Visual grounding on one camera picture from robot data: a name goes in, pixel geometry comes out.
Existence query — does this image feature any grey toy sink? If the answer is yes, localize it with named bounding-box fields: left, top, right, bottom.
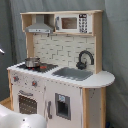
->
left=53, top=67, right=92, bottom=81

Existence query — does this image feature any black toy faucet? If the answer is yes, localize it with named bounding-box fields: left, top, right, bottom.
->
left=76, top=50, right=94, bottom=70

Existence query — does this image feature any toy oven door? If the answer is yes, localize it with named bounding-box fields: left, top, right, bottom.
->
left=18, top=90, right=37, bottom=114

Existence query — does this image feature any right red stove knob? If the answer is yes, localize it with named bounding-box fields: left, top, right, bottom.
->
left=32, top=81, right=37, bottom=87

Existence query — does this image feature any cabinet door with dispenser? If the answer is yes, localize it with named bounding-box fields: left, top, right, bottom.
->
left=46, top=81, right=82, bottom=128

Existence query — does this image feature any black toy stovetop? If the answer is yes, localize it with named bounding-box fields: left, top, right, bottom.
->
left=20, top=63, right=56, bottom=72

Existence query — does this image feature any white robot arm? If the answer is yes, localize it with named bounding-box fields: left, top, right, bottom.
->
left=0, top=104, right=47, bottom=128

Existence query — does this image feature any silver toy pot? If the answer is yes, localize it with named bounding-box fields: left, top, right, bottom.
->
left=25, top=57, right=40, bottom=68

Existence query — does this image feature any grey range hood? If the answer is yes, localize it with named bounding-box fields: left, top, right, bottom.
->
left=25, top=15, right=53, bottom=34

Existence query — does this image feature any toy microwave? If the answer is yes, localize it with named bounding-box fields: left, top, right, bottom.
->
left=55, top=14, right=92, bottom=33

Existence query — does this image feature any wooden toy kitchen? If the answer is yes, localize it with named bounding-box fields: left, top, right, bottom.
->
left=8, top=10, right=115, bottom=128

